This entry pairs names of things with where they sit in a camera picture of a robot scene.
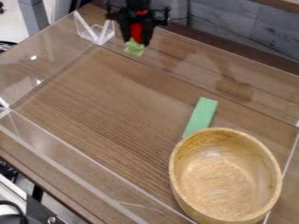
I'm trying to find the wooden bowl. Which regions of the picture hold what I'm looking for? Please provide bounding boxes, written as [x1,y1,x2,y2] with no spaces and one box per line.
[169,128,284,224]

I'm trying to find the clear acrylic tray enclosure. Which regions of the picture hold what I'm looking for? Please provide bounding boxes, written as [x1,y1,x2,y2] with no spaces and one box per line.
[0,17,299,224]

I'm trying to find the black metal bracket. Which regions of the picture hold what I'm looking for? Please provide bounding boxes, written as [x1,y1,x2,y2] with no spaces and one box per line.
[26,196,67,224]

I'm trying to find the red plush strawberry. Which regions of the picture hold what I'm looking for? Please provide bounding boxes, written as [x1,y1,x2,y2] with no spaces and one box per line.
[125,10,149,56]

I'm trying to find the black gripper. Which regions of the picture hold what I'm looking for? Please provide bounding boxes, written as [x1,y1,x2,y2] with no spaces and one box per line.
[107,6,172,46]

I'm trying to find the grey table leg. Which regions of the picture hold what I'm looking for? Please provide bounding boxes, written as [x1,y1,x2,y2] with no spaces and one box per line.
[18,0,50,36]

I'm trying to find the green rectangular block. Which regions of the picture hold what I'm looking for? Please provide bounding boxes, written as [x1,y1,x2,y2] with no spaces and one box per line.
[182,97,220,137]

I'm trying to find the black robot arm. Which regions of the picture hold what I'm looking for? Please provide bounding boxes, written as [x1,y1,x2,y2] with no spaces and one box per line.
[106,0,172,46]

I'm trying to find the black cable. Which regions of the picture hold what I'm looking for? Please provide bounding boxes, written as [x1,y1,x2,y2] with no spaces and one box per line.
[0,199,29,224]

